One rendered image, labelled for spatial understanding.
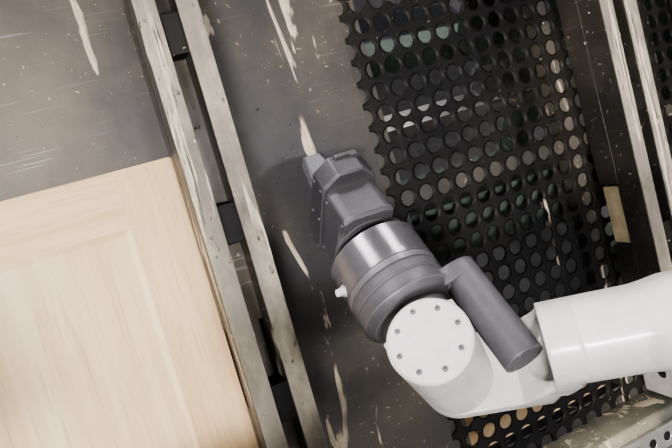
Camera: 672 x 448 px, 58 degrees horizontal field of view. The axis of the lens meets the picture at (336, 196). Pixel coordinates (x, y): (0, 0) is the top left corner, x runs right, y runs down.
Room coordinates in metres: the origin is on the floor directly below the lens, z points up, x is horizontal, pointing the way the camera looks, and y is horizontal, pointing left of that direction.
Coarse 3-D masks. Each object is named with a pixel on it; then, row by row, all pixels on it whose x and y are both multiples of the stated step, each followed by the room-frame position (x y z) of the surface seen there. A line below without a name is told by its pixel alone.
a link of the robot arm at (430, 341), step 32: (416, 256) 0.36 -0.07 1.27; (384, 288) 0.33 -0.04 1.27; (416, 288) 0.33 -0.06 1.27; (448, 288) 0.34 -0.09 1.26; (480, 288) 0.33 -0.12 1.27; (384, 320) 0.32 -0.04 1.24; (416, 320) 0.29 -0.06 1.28; (448, 320) 0.28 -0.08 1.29; (480, 320) 0.31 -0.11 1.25; (512, 320) 0.30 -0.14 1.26; (416, 352) 0.26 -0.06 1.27; (448, 352) 0.26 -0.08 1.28; (480, 352) 0.27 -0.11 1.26; (512, 352) 0.28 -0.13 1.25; (416, 384) 0.24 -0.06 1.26; (448, 384) 0.24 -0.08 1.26; (480, 384) 0.27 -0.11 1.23
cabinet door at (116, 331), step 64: (64, 192) 0.44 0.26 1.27; (128, 192) 0.46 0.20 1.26; (0, 256) 0.39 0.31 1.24; (64, 256) 0.41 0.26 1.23; (128, 256) 0.42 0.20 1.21; (192, 256) 0.43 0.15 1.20; (0, 320) 0.35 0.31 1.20; (64, 320) 0.37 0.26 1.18; (128, 320) 0.38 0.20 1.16; (192, 320) 0.39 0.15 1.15; (0, 384) 0.32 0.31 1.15; (64, 384) 0.33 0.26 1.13; (128, 384) 0.34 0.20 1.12; (192, 384) 0.35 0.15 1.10
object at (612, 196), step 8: (608, 192) 0.63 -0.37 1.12; (616, 192) 0.62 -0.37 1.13; (608, 200) 0.63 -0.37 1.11; (616, 200) 0.62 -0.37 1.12; (608, 208) 0.62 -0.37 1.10; (616, 208) 0.61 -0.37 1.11; (616, 216) 0.61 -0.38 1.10; (624, 216) 0.60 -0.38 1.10; (616, 224) 0.60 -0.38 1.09; (624, 224) 0.60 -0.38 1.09; (616, 232) 0.60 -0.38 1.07; (624, 232) 0.59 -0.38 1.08; (616, 240) 0.60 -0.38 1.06; (624, 240) 0.59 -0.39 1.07
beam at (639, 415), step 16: (640, 400) 0.46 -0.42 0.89; (656, 400) 0.46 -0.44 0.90; (608, 416) 0.44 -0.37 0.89; (624, 416) 0.43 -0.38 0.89; (640, 416) 0.43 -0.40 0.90; (656, 416) 0.43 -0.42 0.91; (576, 432) 0.42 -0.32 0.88; (592, 432) 0.41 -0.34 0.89; (608, 432) 0.41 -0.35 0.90; (624, 432) 0.40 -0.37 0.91; (640, 432) 0.41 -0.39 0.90
